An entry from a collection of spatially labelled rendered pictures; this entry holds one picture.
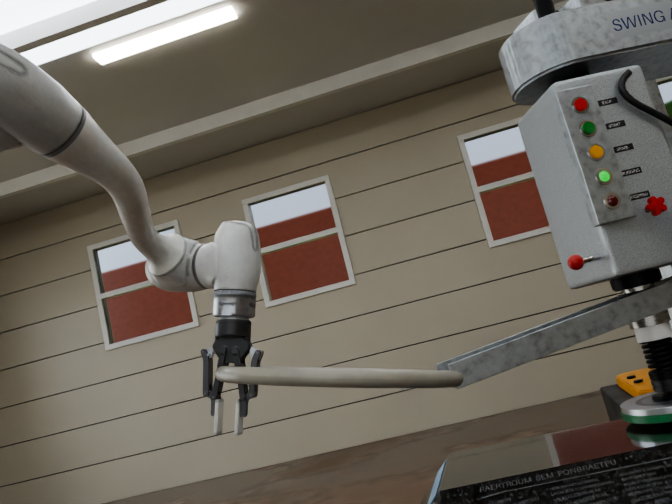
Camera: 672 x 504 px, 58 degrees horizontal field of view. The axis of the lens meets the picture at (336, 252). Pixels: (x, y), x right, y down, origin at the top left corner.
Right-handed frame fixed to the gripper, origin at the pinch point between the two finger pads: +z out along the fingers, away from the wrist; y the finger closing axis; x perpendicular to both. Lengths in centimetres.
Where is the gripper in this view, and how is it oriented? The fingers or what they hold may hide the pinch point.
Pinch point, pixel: (228, 417)
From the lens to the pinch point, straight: 131.3
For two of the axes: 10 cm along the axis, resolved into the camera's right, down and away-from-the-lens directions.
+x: 2.0, 1.8, 9.6
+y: 9.8, -0.2, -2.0
